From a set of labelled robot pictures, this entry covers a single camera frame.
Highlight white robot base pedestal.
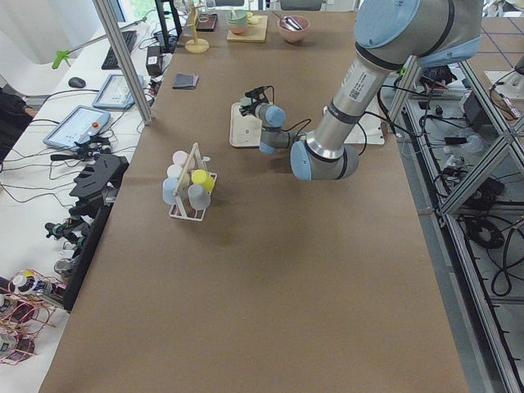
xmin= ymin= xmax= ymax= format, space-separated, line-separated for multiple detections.
xmin=345 ymin=114 xmax=385 ymax=145

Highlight black computer mouse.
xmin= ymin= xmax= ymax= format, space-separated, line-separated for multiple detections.
xmin=68 ymin=77 xmax=86 ymax=88

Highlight white wire cup rack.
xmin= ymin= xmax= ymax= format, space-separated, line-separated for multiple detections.
xmin=162 ymin=151 xmax=218 ymax=221

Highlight wooden cutting board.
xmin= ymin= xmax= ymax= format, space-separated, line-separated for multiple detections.
xmin=227 ymin=16 xmax=268 ymax=43

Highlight pink cup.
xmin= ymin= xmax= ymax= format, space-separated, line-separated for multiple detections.
xmin=172 ymin=150 xmax=189 ymax=166

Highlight cream white cup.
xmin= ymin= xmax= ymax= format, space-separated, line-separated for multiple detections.
xmin=166 ymin=164 xmax=190 ymax=187

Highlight green handled grabber tool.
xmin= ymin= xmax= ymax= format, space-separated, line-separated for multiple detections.
xmin=52 ymin=16 xmax=147 ymax=70

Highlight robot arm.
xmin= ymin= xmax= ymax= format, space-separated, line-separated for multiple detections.
xmin=239 ymin=0 xmax=483 ymax=181

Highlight pink bowl with ice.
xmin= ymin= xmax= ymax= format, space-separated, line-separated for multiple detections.
xmin=277 ymin=16 xmax=309 ymax=43

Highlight black small box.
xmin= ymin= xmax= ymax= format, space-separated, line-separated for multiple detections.
xmin=146 ymin=46 xmax=163 ymax=77

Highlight mint green cup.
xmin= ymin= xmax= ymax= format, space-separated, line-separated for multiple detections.
xmin=239 ymin=97 xmax=252 ymax=116

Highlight grey folded cloth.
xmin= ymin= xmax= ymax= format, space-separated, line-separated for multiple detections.
xmin=172 ymin=73 xmax=199 ymax=89

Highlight light blue cup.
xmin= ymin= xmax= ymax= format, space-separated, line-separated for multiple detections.
xmin=162 ymin=178 xmax=178 ymax=206

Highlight grey cup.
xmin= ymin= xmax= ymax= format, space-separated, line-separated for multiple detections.
xmin=187 ymin=184 xmax=210 ymax=210

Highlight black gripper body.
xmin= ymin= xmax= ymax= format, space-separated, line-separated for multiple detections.
xmin=250 ymin=102 xmax=266 ymax=119

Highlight metal ice scoop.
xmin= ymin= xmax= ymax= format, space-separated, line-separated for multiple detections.
xmin=271 ymin=10 xmax=303 ymax=31

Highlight yellow cup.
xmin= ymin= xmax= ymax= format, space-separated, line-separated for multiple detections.
xmin=191 ymin=169 xmax=215 ymax=193

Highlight wooden mug tree stand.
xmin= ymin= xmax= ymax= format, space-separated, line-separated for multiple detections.
xmin=184 ymin=0 xmax=210 ymax=54

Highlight wooden rack handle rod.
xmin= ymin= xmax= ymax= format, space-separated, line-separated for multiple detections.
xmin=172 ymin=142 xmax=200 ymax=197

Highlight teach pendant tablet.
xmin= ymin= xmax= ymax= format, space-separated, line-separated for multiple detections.
xmin=43 ymin=106 xmax=111 ymax=150
xmin=93 ymin=74 xmax=134 ymax=111

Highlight teach pendant tablet near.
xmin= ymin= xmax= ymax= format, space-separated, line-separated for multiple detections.
xmin=43 ymin=106 xmax=111 ymax=150

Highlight black keyboard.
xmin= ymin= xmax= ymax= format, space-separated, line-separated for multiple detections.
xmin=101 ymin=29 xmax=138 ymax=70

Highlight cream rabbit tray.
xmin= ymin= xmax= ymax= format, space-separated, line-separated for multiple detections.
xmin=228 ymin=102 xmax=262 ymax=148

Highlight stacked mint green bowls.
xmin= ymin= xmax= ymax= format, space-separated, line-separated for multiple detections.
xmin=226 ymin=10 xmax=248 ymax=34

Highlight aluminium frame post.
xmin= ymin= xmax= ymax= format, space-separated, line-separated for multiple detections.
xmin=93 ymin=0 xmax=153 ymax=126

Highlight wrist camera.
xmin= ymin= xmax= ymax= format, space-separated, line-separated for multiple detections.
xmin=245 ymin=86 xmax=269 ymax=105

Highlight teach pendant tablet far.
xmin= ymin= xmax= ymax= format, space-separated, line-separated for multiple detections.
xmin=93 ymin=74 xmax=134 ymax=111

